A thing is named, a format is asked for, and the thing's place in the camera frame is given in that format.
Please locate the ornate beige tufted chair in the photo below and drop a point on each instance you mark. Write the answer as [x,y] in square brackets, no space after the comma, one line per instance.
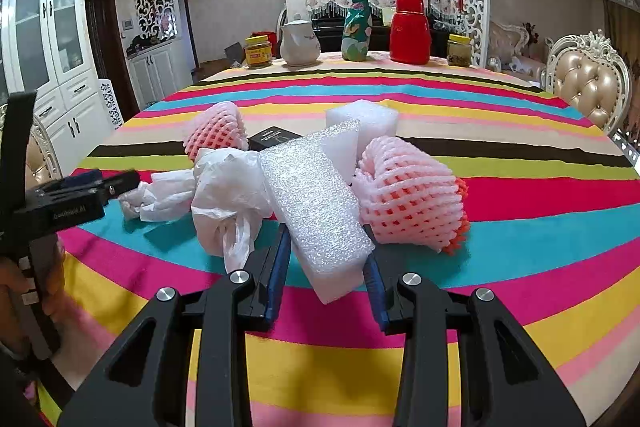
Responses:
[40,154]
[590,79]

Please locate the long white foam block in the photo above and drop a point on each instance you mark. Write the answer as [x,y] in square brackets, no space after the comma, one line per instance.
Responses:
[315,202]

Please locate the yellow-lid jar with red label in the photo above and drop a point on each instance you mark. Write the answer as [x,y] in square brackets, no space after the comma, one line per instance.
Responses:
[257,53]

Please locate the large pink foam fruit net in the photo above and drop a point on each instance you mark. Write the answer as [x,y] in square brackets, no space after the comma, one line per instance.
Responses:
[405,192]

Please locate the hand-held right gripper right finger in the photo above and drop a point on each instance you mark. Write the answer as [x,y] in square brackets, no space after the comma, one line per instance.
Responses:
[376,294]

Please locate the yellow-lid glass jar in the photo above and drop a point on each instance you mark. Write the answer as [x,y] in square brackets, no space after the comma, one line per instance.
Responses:
[459,52]

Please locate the white wall switch panel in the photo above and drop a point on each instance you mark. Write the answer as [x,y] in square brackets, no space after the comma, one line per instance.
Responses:
[128,24]

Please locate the green floral vase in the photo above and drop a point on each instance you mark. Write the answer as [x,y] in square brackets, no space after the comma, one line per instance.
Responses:
[356,27]

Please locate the cardboard box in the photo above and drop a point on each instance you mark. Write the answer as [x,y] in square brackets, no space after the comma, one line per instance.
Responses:
[234,55]

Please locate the small pink foam fruit net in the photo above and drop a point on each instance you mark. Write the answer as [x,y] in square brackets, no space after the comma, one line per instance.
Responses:
[215,132]

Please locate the orange foam fruit net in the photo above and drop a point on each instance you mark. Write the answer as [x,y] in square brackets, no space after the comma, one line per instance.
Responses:
[456,243]

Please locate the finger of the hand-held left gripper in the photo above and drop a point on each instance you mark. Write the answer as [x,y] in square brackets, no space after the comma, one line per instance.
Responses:
[122,184]
[85,179]

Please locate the white ceramic teapot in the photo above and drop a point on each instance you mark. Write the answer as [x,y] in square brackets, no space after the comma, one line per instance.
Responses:
[299,43]

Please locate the red box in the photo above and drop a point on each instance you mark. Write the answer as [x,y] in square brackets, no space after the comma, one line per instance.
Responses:
[262,35]

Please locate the small black box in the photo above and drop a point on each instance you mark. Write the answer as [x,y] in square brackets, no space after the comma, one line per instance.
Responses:
[272,139]

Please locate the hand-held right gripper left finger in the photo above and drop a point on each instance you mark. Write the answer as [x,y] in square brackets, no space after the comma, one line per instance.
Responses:
[277,279]

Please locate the ornate cream sofa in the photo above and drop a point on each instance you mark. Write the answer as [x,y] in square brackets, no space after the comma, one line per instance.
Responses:
[510,44]

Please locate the red thermos flask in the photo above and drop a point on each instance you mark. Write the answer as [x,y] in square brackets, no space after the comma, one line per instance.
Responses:
[410,29]

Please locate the person's left hand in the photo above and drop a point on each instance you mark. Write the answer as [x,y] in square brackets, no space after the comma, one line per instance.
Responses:
[12,277]

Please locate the white foam cube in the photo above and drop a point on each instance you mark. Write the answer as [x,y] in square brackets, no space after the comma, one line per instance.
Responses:
[365,114]

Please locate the white tissue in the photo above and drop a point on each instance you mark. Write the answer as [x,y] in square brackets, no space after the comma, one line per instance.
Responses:
[155,202]

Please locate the tall white glass-door cabinet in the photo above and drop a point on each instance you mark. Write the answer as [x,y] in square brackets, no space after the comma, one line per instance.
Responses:
[45,57]

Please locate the low white cabinet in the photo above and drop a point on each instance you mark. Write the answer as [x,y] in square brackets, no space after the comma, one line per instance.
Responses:
[150,72]

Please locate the black upright piano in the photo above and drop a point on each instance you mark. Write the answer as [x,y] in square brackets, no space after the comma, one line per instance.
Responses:
[330,34]

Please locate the brown curtain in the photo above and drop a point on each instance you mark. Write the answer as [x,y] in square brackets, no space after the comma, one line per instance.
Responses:
[622,24]

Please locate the dark wooden door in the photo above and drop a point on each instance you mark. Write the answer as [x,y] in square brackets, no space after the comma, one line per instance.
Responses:
[107,52]

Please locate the small white lattice stand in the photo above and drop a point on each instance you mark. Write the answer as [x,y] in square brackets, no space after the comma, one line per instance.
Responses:
[112,104]

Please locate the white plastic bag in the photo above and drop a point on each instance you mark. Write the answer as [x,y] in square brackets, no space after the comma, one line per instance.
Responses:
[230,197]

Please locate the striped colourful tablecloth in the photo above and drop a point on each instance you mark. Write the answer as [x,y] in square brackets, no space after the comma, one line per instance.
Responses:
[500,227]

